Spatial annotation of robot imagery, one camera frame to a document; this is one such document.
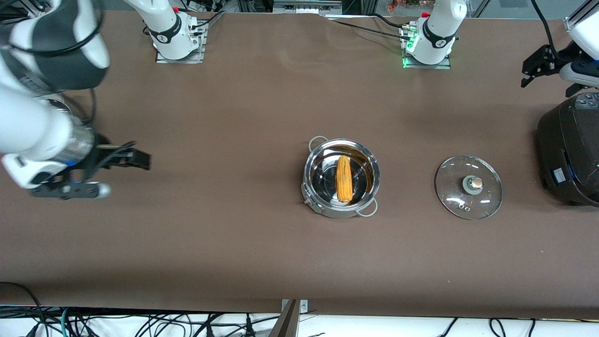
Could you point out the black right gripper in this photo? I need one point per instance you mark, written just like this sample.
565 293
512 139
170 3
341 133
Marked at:
105 153

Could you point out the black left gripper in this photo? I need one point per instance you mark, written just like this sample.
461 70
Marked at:
550 61

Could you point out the glass pot lid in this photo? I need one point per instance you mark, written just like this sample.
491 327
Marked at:
454 187

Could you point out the yellow corn cob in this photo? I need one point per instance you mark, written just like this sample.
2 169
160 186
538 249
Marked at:
344 180

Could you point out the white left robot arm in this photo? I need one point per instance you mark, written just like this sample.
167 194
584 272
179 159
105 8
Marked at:
437 32

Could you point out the stainless steel pot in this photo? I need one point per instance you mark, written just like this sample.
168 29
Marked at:
318 180

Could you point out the silver aluminium profile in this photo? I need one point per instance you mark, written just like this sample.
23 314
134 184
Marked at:
578 16

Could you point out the black rice cooker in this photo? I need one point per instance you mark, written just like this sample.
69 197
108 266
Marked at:
568 150

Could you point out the brown table cover sheet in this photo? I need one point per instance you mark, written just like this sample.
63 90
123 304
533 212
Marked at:
234 243

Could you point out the grey slanted pole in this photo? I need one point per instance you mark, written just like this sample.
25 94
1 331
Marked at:
284 325

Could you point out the grey equipment box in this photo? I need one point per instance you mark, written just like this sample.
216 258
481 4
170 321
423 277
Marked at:
304 5

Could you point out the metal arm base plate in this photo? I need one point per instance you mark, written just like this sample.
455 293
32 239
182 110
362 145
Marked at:
442 67
164 60

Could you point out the grey metal mounting bracket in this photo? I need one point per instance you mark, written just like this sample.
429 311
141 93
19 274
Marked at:
304 306

